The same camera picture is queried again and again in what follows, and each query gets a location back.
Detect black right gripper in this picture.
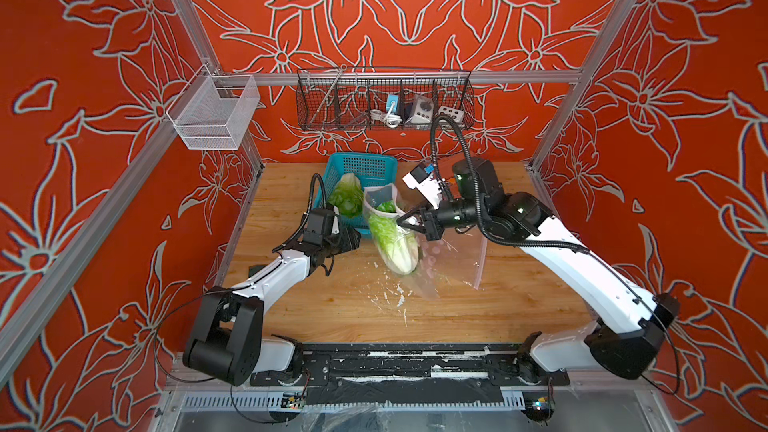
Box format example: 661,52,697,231
394,197,488,243

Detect green chinese cabbage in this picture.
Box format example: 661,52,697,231
365,201,419,275
328,172,364,219

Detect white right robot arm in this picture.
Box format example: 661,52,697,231
397,157,680,384

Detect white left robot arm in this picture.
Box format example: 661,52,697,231
182,207,362,386

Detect teal plastic basket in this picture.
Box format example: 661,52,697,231
323,152,397,238

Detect white power adapter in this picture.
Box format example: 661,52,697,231
406,95,434,126

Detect white socket cube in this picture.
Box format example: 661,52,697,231
438,106,464,124

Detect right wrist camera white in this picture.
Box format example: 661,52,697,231
403,162,443,209

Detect black corrugated left cable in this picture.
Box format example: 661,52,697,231
305,173,330,229

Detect black corrugated cable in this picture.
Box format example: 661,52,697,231
305,173,330,229
430,114,592,253

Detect blue white charger with cable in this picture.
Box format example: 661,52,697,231
370,94,403,128

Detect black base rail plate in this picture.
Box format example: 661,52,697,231
248,343,570,406

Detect black wire wall basket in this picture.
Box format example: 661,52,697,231
296,66,475,132

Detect black corrugated right cable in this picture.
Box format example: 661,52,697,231
430,114,592,253

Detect clear acrylic wall box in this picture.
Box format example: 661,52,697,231
166,75,261,151

